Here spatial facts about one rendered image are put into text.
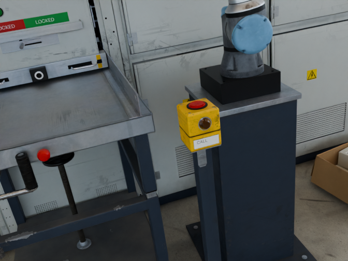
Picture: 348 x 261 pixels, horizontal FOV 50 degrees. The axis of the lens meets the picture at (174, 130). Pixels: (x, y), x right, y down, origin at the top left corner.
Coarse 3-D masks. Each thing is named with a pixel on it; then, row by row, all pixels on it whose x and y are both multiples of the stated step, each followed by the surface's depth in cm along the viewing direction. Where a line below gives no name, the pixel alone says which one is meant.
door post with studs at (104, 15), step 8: (96, 0) 154; (104, 0) 155; (96, 8) 155; (104, 8) 156; (104, 16) 157; (112, 16) 158; (104, 24) 158; (112, 24) 159; (104, 32) 160; (112, 32) 161; (104, 40) 159; (112, 40) 162; (104, 48) 163; (112, 48) 163; (120, 56) 166; (120, 64) 167
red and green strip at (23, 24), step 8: (40, 16) 138; (48, 16) 139; (56, 16) 140; (64, 16) 141; (0, 24) 135; (8, 24) 136; (16, 24) 137; (24, 24) 138; (32, 24) 138; (40, 24) 139; (48, 24) 140; (0, 32) 136
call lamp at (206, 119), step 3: (204, 117) 85; (207, 117) 85; (201, 120) 85; (204, 120) 85; (207, 120) 85; (210, 120) 86; (198, 123) 85; (201, 123) 85; (204, 123) 84; (207, 123) 84; (210, 123) 85; (198, 126) 85; (201, 126) 85; (204, 126) 85; (207, 126) 85; (201, 129) 86; (204, 129) 86
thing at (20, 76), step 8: (88, 56) 149; (104, 56) 151; (40, 64) 146; (48, 64) 145; (56, 64) 146; (64, 64) 147; (72, 64) 148; (80, 64) 149; (88, 64) 150; (104, 64) 152; (0, 72) 142; (8, 72) 142; (16, 72) 143; (24, 72) 144; (48, 72) 147; (56, 72) 148; (64, 72) 149; (72, 72) 150; (0, 80) 142; (8, 80) 143; (16, 80) 144; (24, 80) 145; (0, 88) 144
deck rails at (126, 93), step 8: (112, 64) 140; (104, 72) 149; (112, 72) 147; (120, 72) 124; (112, 80) 139; (120, 80) 129; (112, 88) 130; (120, 88) 129; (128, 88) 115; (120, 96) 122; (128, 96) 119; (136, 96) 104; (128, 104) 114; (136, 104) 107; (128, 112) 108; (136, 112) 108
